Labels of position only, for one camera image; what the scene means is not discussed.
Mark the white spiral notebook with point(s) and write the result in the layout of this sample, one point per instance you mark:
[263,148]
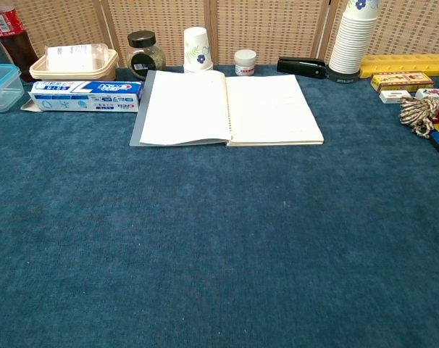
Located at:
[241,108]

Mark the blue table cloth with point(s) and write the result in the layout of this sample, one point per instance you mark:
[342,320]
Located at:
[169,235]

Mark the small white cream jar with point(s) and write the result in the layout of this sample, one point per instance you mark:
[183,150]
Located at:
[245,63]

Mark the short floral paper cup stack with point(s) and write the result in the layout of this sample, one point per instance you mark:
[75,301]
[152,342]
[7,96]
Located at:
[197,50]

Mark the black stapler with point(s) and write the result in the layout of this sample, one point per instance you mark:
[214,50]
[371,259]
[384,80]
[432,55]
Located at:
[299,67]

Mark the glass jar with black lid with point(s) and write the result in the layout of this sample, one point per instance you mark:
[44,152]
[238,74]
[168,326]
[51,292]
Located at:
[146,58]

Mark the beige plastic tray stack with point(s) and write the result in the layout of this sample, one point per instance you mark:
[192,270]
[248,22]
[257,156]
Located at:
[107,71]

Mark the blue white toothpaste box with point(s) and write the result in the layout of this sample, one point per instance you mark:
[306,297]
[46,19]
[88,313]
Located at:
[89,96]

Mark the woven wooden folding screen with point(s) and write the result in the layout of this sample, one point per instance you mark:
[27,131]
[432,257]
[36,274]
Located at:
[266,29]

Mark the black round base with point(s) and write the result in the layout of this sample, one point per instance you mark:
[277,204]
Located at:
[344,77]

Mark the tall floral paper cup stack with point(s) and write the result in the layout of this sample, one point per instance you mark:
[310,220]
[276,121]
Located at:
[351,43]

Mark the clear plastic package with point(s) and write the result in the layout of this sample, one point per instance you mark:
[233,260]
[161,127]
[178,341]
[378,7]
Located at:
[71,58]

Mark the white tile with red print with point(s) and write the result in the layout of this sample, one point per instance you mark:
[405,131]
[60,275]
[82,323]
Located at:
[394,96]

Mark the yellow red card box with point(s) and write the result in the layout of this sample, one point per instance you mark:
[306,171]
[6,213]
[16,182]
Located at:
[400,81]

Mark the yellow plastic tray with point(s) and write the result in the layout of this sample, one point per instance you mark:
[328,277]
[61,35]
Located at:
[404,65]

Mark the white tile with flower print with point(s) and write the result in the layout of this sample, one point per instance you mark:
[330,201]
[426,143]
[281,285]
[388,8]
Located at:
[430,93]

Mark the cola bottle with red label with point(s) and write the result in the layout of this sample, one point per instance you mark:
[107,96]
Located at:
[13,47]

